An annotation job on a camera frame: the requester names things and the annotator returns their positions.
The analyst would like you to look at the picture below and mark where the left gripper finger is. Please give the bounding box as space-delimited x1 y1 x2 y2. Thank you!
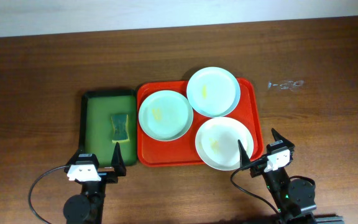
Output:
67 148 84 165
111 142 126 177

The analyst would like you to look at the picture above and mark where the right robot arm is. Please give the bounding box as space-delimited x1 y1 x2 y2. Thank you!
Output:
230 129 317 223

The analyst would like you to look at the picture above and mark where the red plastic tray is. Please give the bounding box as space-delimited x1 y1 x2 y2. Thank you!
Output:
137 78 264 167

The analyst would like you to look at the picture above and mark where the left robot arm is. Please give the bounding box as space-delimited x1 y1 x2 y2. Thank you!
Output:
63 143 126 224

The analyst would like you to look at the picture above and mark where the light blue plate top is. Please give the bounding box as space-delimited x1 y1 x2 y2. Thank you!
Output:
186 67 241 118

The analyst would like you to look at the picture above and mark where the white cream plate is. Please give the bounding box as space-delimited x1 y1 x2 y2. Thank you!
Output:
195 117 255 171

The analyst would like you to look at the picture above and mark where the black aluminium rail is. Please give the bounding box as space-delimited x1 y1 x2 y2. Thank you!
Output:
313 215 345 224

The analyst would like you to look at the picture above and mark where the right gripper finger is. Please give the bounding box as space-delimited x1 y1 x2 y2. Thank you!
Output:
271 128 293 148
237 139 250 167

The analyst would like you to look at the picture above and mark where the light green plate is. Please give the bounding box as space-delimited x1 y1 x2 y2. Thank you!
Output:
138 90 194 141

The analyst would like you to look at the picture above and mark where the green plastic tray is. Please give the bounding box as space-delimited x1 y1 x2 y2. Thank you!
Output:
78 89 137 168

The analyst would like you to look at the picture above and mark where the green yellow sponge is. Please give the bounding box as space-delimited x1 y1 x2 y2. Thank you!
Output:
111 114 129 143

